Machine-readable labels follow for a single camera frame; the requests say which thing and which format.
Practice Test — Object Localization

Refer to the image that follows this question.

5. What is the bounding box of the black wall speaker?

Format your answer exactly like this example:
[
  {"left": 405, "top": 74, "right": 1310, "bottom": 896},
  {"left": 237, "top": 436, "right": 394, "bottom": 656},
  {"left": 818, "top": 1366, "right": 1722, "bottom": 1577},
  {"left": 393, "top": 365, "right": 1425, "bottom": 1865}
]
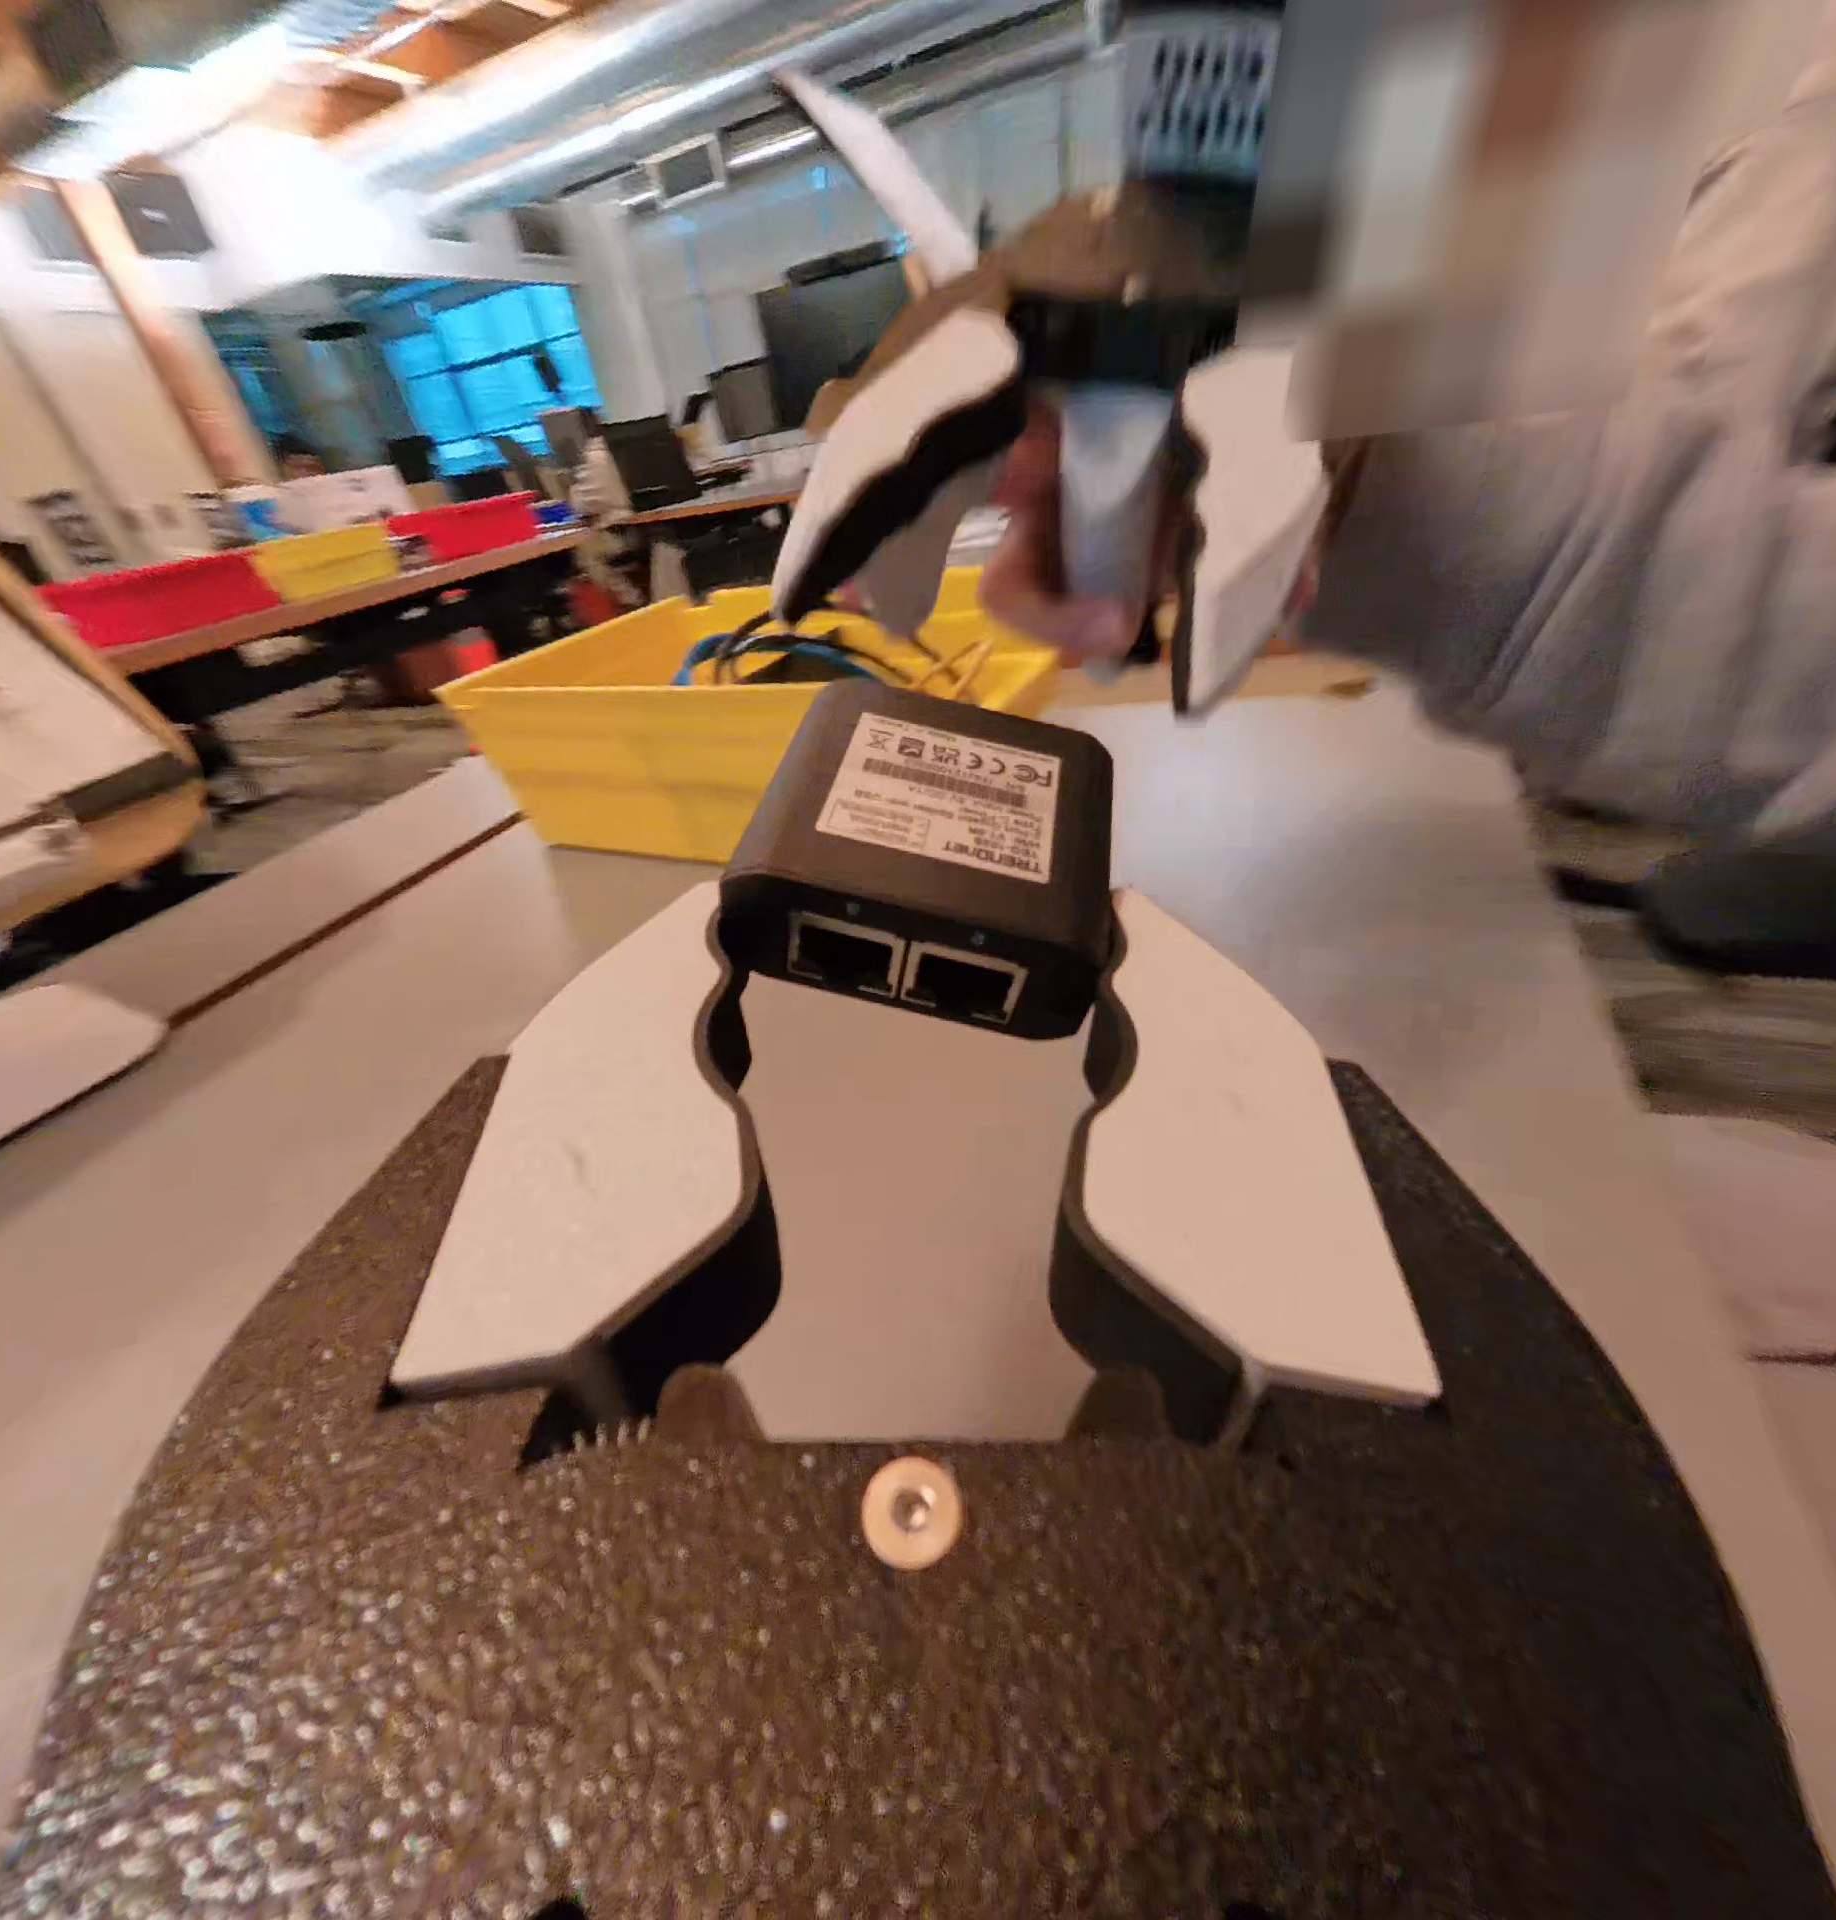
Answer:
[{"left": 108, "top": 169, "right": 213, "bottom": 257}]

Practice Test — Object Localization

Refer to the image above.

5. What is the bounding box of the blue ethernet cable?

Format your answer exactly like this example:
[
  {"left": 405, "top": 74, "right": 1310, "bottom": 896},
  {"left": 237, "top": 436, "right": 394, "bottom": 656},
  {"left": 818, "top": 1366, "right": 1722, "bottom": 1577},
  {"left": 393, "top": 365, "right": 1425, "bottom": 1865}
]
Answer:
[{"left": 677, "top": 631, "right": 919, "bottom": 690}]

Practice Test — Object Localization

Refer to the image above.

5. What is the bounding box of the black network splitter box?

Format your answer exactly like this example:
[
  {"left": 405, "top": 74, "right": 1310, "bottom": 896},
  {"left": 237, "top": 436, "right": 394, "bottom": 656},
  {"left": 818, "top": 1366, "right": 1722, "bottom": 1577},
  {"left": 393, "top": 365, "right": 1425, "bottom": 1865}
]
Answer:
[{"left": 717, "top": 681, "right": 1118, "bottom": 1040}]

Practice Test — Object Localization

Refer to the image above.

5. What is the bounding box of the grey desk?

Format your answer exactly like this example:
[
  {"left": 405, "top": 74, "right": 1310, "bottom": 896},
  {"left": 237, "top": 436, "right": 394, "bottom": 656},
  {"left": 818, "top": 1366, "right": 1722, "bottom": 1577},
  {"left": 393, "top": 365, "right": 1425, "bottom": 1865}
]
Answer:
[{"left": 0, "top": 661, "right": 1836, "bottom": 1920}]

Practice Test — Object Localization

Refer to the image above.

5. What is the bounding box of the white stand base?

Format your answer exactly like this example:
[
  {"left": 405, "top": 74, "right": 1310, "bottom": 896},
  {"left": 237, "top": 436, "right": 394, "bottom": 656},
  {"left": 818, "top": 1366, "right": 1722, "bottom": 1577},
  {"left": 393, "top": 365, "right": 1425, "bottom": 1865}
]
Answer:
[{"left": 0, "top": 981, "right": 169, "bottom": 1164}]

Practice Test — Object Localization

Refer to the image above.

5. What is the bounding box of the long wooden table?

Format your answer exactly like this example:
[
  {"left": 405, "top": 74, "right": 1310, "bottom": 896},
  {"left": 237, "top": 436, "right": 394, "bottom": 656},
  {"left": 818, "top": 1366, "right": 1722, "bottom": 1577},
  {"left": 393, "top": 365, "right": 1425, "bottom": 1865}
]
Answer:
[{"left": 101, "top": 526, "right": 589, "bottom": 677}]

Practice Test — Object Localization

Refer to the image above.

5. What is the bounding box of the laminated instruction sheet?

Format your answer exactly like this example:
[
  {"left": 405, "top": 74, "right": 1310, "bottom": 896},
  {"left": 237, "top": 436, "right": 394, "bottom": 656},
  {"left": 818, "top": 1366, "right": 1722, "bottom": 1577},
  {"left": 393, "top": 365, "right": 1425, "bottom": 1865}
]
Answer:
[{"left": 0, "top": 576, "right": 169, "bottom": 858}]

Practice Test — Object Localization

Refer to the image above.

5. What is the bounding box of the black cable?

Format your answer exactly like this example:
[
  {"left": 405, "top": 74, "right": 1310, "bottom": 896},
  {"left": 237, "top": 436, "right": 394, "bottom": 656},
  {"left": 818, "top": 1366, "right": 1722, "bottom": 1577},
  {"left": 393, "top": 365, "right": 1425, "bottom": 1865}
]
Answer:
[{"left": 767, "top": 591, "right": 950, "bottom": 684}]

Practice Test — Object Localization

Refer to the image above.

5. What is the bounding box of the red plastic bin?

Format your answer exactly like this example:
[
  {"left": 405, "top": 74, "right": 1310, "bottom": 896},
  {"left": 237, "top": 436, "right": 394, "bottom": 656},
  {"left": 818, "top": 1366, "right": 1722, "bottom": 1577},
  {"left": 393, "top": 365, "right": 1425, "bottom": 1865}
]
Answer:
[
  {"left": 36, "top": 546, "right": 283, "bottom": 650},
  {"left": 389, "top": 493, "right": 543, "bottom": 564}
]

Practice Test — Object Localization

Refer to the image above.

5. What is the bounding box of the instruction sheet on stand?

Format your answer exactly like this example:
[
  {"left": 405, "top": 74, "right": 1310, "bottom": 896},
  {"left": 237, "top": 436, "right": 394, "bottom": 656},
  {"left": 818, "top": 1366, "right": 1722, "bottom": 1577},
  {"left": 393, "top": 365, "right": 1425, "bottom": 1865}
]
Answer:
[{"left": 0, "top": 517, "right": 209, "bottom": 947}]

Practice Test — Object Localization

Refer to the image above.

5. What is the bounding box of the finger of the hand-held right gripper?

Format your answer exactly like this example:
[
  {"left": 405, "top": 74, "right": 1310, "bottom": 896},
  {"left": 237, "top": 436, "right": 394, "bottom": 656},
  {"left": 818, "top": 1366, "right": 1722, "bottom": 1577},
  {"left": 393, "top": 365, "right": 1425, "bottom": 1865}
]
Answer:
[
  {"left": 770, "top": 304, "right": 1030, "bottom": 632},
  {"left": 1169, "top": 346, "right": 1336, "bottom": 723}
]

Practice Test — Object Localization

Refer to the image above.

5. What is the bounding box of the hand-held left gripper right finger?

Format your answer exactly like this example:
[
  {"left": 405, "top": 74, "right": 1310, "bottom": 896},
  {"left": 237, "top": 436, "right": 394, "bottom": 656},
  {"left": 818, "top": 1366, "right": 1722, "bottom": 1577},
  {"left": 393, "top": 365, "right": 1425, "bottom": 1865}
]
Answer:
[{"left": 1051, "top": 890, "right": 1444, "bottom": 1443}]

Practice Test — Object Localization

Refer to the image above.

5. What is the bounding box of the large black monitor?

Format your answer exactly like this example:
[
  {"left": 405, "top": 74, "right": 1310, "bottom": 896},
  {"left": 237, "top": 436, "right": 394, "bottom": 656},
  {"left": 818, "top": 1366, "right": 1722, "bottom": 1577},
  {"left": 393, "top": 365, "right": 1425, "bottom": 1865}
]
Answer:
[{"left": 752, "top": 261, "right": 919, "bottom": 428}]

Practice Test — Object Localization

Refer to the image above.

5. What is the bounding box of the small yellow plastic bin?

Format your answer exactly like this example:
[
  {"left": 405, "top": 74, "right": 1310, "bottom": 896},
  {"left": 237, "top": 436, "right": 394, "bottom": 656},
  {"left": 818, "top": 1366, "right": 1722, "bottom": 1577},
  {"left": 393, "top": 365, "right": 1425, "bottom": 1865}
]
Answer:
[{"left": 251, "top": 524, "right": 404, "bottom": 603}]

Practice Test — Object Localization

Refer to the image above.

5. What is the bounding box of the person's right hand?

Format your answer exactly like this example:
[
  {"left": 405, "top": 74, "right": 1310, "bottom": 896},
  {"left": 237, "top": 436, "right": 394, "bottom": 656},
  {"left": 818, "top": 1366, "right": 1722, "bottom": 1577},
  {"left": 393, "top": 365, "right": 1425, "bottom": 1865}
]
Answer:
[{"left": 982, "top": 404, "right": 1163, "bottom": 673}]

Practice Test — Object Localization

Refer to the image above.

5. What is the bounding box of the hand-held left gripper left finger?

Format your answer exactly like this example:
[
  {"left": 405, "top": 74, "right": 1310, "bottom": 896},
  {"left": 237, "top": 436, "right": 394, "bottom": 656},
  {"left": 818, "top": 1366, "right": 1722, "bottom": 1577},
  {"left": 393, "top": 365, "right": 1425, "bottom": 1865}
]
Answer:
[{"left": 390, "top": 880, "right": 785, "bottom": 1428}]

